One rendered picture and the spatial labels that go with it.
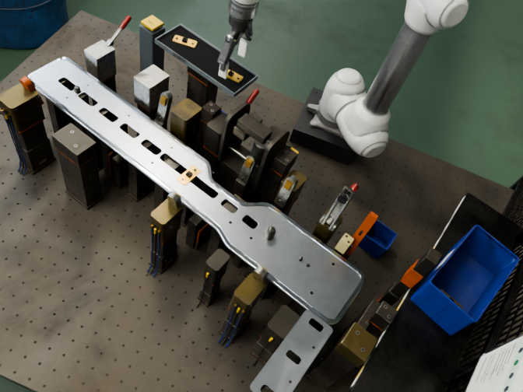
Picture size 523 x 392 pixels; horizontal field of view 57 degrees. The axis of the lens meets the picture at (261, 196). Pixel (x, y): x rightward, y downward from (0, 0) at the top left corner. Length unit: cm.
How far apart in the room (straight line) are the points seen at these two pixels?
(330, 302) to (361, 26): 317
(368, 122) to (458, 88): 237
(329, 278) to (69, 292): 87
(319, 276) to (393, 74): 75
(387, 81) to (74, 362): 140
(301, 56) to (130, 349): 272
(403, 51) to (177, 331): 120
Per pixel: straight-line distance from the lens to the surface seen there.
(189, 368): 167
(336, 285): 153
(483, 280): 174
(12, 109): 177
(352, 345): 141
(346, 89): 201
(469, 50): 468
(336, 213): 152
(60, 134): 171
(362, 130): 191
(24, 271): 183
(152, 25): 191
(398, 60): 175
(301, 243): 156
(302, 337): 143
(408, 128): 363
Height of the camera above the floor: 231
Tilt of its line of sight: 54 degrees down
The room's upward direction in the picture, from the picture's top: 19 degrees clockwise
